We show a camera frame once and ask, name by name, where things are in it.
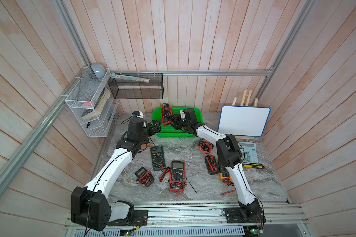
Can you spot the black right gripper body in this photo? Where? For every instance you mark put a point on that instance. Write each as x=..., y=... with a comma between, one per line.
x=182, y=123

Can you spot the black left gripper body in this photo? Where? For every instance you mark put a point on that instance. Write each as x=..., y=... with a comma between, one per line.
x=141, y=136

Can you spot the red clamp multimeter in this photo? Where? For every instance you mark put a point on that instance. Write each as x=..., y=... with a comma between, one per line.
x=167, y=114

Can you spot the large red Aneng multimeter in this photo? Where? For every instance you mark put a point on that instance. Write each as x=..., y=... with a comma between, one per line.
x=177, y=176

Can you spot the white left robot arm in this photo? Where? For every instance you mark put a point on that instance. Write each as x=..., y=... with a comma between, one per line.
x=89, y=205

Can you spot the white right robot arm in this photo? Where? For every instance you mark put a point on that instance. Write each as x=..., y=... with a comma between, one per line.
x=230, y=156

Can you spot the green plastic basket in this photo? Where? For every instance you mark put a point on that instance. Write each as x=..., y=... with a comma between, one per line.
x=169, y=131

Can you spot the orange multimeter at left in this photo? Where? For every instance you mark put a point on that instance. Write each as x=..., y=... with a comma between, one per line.
x=146, y=143

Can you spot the orange Victor multimeter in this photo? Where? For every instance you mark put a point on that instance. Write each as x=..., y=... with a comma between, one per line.
x=205, y=146

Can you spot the black multimeter with red leads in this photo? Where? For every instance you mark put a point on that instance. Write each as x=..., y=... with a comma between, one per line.
x=211, y=164

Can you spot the small black red multimeter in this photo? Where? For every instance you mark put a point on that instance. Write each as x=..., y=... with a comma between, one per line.
x=144, y=177

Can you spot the wooden easel stand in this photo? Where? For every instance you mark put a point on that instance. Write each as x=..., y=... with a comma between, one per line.
x=243, y=100

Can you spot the blue framed whiteboard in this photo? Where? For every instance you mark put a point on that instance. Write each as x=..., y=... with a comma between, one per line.
x=261, y=115

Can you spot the yellow clamp meter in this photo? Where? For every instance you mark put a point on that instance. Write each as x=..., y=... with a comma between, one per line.
x=224, y=175

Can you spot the light blue calculator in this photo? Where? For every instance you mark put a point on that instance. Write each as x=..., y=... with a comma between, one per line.
x=250, y=152

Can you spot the yellow black utility knife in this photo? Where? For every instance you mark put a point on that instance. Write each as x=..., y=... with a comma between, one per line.
x=253, y=165

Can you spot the grey computer mouse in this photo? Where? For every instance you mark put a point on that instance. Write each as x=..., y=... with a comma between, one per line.
x=98, y=70

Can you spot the red loose test probe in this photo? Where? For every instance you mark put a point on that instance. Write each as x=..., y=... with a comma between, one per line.
x=228, y=192

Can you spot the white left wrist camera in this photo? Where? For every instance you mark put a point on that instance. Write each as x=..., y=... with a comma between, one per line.
x=137, y=114

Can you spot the black mesh wall basket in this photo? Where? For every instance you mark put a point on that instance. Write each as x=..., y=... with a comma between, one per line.
x=136, y=85

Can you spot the book in wire shelf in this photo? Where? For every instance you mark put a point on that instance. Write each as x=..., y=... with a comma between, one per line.
x=99, y=106

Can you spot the white wire wall shelf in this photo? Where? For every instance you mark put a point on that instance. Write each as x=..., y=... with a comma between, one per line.
x=84, y=95

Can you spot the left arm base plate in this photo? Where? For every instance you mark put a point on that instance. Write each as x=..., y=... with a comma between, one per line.
x=139, y=218

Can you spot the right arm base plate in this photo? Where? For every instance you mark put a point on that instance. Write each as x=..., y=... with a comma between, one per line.
x=238, y=215

